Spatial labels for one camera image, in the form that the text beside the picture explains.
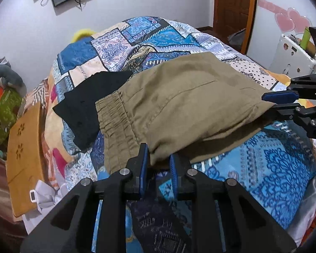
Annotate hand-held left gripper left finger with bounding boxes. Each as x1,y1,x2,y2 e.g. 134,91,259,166
20,143,150,253

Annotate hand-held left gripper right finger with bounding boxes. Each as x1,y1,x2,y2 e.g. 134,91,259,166
169,153,297,253

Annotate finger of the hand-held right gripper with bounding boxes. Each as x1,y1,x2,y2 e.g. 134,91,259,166
261,74,316,104
268,101,316,127

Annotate khaki pants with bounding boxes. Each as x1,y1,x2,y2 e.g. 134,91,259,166
95,52,277,174

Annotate green bottle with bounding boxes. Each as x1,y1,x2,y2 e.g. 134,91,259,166
300,27,312,49

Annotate white appliance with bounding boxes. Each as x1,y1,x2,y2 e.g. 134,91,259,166
268,33,316,79

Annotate blue patchwork blanket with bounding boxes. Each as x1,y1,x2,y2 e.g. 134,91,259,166
43,16,316,253

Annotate grey bag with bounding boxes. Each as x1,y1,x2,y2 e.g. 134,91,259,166
227,28,247,52

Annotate black garment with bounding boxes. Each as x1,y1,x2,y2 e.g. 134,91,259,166
53,71,134,150

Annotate wooden door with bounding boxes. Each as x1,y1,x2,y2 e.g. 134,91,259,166
213,0,258,55

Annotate white cloth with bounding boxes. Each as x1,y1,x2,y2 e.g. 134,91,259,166
22,180,67,233

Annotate yellow plush toy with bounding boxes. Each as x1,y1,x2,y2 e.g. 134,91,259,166
71,28,96,43

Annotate green patterned cloth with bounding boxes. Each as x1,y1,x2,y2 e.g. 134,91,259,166
0,86,23,148

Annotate grey plush toy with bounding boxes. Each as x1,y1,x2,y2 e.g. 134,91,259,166
0,57,27,96

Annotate pink heart wall decoration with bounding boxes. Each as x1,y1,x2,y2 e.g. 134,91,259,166
258,0,313,34

